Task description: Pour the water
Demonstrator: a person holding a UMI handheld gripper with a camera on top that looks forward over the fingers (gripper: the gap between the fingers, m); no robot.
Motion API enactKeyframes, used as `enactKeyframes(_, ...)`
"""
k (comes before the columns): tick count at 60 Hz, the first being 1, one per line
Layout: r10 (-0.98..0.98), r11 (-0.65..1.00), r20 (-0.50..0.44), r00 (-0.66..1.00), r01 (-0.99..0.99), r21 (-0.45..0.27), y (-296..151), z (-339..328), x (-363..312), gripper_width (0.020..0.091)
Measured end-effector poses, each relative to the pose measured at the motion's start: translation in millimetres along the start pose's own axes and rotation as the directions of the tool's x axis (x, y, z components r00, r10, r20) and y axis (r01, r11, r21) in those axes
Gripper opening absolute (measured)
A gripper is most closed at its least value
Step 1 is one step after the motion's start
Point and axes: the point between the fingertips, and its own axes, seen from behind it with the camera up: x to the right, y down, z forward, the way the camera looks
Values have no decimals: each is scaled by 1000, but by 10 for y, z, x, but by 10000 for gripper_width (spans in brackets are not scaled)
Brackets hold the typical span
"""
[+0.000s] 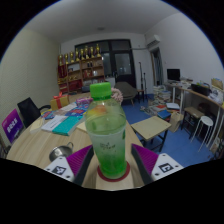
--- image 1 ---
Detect wooden shelf unit with trophies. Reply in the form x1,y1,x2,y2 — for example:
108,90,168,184
56,42,106,95

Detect pink flowers in pot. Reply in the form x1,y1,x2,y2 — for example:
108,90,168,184
110,86,125,105

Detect beige book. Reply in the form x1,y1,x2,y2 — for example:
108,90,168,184
29,116,46,134

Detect white wall air conditioner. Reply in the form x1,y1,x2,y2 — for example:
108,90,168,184
145,34,162,48

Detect teal book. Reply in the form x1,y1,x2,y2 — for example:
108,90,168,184
51,115,85,137

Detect small wooden desk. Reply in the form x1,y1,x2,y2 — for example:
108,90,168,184
130,115,172,153

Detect brown wooden stool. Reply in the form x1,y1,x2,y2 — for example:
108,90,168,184
182,106,202,130

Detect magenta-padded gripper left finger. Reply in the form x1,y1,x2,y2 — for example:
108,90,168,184
44,144,96,187

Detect yellow gift box red ribbon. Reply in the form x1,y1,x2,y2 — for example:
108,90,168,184
49,92,71,111

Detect white booklet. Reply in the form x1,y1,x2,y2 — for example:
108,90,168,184
40,114,70,133

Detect black bag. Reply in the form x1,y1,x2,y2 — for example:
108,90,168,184
190,82,211,97

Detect green drink bottle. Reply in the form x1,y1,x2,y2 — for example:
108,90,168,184
84,81,129,180

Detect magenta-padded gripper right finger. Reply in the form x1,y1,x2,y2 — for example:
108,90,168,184
130,143,185,185

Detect purple sign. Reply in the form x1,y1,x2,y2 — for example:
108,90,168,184
1,108,25,144

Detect flat round red coaster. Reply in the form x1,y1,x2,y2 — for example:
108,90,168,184
96,161,132,183

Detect small steel cup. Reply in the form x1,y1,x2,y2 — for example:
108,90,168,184
48,141,75,164

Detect tan notebook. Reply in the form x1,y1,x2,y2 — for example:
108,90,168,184
76,121,89,133

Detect grey armchair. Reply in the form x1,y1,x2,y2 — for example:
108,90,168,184
114,81,140,106

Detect blue and red book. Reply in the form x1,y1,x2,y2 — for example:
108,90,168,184
64,106,89,118

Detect pink packet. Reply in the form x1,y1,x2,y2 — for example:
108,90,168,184
75,96,94,107

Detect dark glass door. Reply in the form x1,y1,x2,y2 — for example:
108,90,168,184
74,38,137,89

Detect long wooden side desk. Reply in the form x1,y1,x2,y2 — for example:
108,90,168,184
162,80,224,158

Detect black office chair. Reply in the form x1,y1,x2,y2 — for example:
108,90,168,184
16,96,52,128

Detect white round stool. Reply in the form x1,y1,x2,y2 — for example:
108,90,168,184
191,115,215,148

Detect black computer monitor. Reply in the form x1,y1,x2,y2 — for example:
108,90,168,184
166,68,182,82

